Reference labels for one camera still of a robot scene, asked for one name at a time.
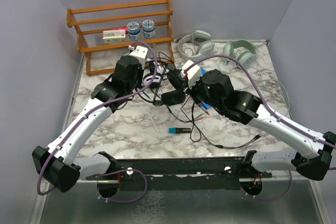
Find white stick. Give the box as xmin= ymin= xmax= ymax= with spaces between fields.
xmin=147 ymin=112 xmax=160 ymax=133

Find red pen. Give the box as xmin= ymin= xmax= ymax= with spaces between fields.
xmin=198 ymin=102 xmax=211 ymax=115

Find black blue headphones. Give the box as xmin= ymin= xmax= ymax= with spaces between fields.
xmin=149 ymin=67 xmax=186 ymax=106

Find grey white headphones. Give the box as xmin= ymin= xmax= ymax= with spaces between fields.
xmin=177 ymin=30 xmax=215 ymax=61

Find black white headphones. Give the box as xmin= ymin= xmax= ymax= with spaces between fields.
xmin=143 ymin=61 xmax=164 ymax=89

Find wooden shelf rack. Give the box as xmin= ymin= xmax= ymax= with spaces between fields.
xmin=66 ymin=0 xmax=174 ymax=76

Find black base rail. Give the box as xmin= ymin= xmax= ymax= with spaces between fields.
xmin=87 ymin=151 xmax=272 ymax=191

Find mint green headphones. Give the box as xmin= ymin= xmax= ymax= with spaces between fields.
xmin=223 ymin=38 xmax=258 ymax=68

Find left blue white jar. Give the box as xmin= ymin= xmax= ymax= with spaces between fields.
xmin=127 ymin=22 xmax=141 ymax=41

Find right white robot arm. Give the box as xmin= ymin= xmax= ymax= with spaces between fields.
xmin=185 ymin=68 xmax=335 ymax=181

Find right blue white jar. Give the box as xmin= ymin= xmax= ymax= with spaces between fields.
xmin=142 ymin=19 xmax=155 ymax=39

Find blue white jar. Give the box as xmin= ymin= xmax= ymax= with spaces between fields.
xmin=127 ymin=22 xmax=141 ymax=41
xmin=142 ymin=19 xmax=155 ymax=39

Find blue black highlighter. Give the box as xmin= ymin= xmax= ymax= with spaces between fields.
xmin=168 ymin=127 xmax=191 ymax=134

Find blue notebook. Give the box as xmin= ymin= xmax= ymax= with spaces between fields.
xmin=201 ymin=68 xmax=211 ymax=110

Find white red box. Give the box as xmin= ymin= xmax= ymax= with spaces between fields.
xmin=102 ymin=29 xmax=126 ymax=44

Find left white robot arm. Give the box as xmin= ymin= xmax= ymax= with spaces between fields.
xmin=32 ymin=56 xmax=145 ymax=193

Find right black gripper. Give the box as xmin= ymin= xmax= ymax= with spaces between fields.
xmin=183 ymin=73 xmax=224 ymax=112

